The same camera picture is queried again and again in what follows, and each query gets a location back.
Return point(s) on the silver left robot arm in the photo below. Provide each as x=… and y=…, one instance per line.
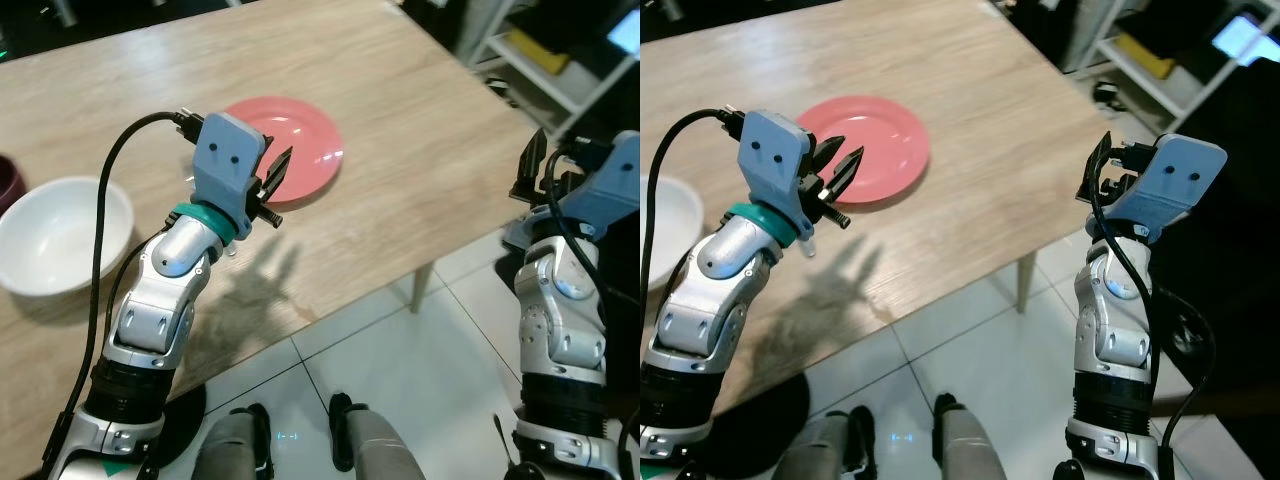
x=715, y=300
x=160, y=300

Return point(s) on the grey left robot leg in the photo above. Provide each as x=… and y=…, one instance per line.
x=230, y=450
x=825, y=450

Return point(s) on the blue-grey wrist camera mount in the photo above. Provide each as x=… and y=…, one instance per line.
x=770, y=160
x=1180, y=180
x=225, y=160
x=610, y=185

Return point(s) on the white round bowl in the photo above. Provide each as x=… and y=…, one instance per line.
x=682, y=220
x=50, y=235

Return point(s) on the grey right robot leg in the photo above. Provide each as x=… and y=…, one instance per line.
x=975, y=445
x=380, y=450

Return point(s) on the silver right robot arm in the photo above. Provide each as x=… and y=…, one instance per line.
x=1110, y=320
x=555, y=320

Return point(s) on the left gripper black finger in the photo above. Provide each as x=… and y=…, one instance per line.
x=277, y=177
x=822, y=165
x=845, y=177
x=266, y=150

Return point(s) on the flat yellow item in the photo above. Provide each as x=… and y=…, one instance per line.
x=535, y=50
x=1145, y=57

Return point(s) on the grey robot leg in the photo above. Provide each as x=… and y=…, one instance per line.
x=230, y=450
x=825, y=450
x=975, y=445
x=380, y=450

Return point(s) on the bright lit screen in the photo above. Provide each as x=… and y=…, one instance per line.
x=1238, y=38
x=627, y=32

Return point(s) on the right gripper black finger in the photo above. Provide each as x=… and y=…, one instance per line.
x=536, y=155
x=521, y=185
x=1089, y=185
x=1104, y=158

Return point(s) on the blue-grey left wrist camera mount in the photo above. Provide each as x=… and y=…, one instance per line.
x=770, y=160
x=225, y=160

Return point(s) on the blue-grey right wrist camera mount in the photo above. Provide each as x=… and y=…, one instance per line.
x=1180, y=180
x=610, y=185

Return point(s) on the dark maroon cup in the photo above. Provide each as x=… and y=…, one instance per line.
x=10, y=185

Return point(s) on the white metal shelf rack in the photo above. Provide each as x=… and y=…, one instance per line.
x=560, y=97
x=1160, y=92

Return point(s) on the pink round plate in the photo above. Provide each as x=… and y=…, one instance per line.
x=310, y=135
x=890, y=135

